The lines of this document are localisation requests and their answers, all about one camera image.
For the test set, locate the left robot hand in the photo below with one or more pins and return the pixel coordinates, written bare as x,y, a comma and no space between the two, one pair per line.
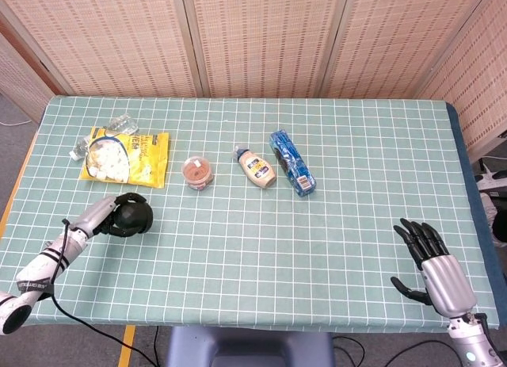
95,216

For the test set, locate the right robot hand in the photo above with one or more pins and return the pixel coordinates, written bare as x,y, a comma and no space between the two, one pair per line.
447,280

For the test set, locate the dark green round bowl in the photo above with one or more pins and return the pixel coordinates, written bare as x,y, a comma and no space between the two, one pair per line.
136,218

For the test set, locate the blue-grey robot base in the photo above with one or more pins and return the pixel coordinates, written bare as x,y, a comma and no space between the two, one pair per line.
249,349

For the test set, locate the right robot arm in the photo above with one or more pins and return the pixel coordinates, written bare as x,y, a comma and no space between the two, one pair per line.
471,343

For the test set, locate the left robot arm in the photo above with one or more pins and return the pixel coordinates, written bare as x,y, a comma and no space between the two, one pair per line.
35,270

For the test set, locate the yellow snack bag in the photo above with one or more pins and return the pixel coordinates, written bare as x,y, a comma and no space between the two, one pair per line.
146,161

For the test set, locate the table with blue edge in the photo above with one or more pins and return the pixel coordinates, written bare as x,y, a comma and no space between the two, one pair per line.
471,192

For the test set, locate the clear plastic water bottle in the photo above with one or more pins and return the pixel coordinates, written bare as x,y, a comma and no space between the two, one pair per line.
124,123

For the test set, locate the clear jar orange contents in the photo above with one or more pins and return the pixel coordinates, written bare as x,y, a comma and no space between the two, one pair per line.
198,173

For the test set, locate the yellow floor tape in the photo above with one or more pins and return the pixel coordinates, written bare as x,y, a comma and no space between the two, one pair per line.
127,345

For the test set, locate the woven folding screen panel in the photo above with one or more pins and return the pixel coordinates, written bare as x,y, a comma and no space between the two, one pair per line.
400,38
265,38
479,85
20,77
111,38

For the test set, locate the green checked tablecloth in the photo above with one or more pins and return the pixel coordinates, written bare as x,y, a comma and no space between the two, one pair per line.
253,256

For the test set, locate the cream mayonnaise squeeze bottle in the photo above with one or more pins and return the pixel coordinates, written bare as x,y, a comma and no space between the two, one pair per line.
259,169

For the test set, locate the blue cookie box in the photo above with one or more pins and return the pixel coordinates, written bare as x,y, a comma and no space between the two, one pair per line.
293,165

